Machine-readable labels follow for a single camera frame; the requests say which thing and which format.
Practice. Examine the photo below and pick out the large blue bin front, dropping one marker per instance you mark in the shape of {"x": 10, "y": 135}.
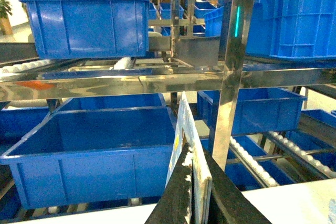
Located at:
{"x": 76, "y": 157}

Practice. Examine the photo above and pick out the potted plant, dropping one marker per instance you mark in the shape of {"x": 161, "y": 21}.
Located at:
{"x": 6, "y": 11}

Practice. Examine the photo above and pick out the blue bin right middle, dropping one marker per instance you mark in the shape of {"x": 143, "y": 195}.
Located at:
{"x": 255, "y": 110}

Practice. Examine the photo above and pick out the blue crate upper right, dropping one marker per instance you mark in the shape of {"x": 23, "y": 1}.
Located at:
{"x": 293, "y": 30}

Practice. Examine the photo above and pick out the steel rack upright post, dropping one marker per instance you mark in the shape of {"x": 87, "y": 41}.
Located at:
{"x": 232, "y": 47}

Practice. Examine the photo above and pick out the blue bin top shelf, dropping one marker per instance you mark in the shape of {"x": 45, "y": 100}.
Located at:
{"x": 83, "y": 29}

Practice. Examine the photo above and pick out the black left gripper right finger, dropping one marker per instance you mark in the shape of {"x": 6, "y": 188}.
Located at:
{"x": 227, "y": 203}

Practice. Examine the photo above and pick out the flower gift bag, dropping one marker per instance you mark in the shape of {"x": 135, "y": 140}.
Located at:
{"x": 186, "y": 132}

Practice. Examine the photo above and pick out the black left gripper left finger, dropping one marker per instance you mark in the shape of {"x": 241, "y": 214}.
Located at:
{"x": 175, "y": 203}

